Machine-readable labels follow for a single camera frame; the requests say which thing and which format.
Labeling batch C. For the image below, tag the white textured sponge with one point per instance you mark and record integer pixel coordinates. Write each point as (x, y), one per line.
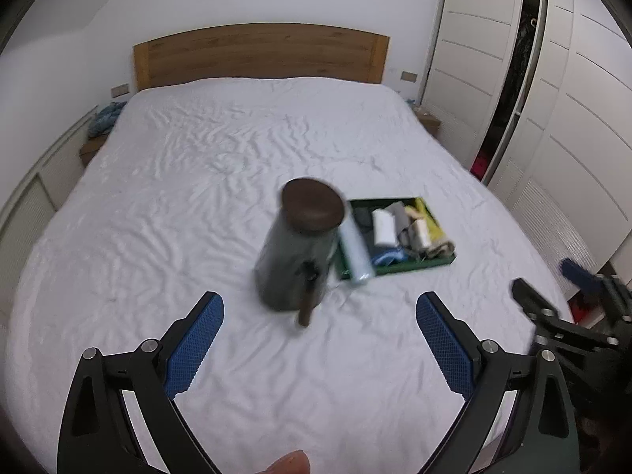
(384, 229)

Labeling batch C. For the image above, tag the person's left hand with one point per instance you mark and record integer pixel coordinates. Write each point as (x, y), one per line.
(295, 462)

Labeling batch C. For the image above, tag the teal cloth on nightstand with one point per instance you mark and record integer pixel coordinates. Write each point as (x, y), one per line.
(105, 120)

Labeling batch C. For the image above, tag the wooden nightstand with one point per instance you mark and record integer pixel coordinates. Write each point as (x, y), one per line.
(91, 148)
(427, 120)

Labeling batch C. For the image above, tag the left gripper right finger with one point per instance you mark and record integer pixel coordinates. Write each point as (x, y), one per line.
(540, 436)

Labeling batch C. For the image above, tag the yellow cleaning cloth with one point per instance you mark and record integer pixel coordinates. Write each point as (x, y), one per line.
(436, 234)

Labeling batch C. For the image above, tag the white wardrobe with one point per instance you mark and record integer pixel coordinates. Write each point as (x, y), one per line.
(541, 89)

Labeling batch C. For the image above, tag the white bed sheet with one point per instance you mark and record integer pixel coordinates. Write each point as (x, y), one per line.
(179, 202)

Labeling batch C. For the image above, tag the green shallow tray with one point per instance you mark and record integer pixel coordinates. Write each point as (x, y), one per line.
(414, 262)

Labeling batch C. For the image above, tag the dark glass jar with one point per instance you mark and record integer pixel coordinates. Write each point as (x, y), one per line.
(293, 266)

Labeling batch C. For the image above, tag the grey fleece cloth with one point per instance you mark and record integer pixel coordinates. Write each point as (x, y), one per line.
(402, 224)

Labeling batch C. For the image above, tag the light blue rolled towel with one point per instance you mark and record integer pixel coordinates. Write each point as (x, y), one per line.
(355, 251)

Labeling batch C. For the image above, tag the left wooden nightstand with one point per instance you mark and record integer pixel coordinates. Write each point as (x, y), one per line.
(91, 148)

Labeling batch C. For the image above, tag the tissue pack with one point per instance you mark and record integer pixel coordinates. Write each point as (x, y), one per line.
(420, 239)

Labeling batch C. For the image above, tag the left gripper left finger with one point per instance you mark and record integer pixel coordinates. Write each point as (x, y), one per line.
(97, 435)

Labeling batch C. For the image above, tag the wooden headboard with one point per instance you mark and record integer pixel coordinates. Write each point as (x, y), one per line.
(261, 51)

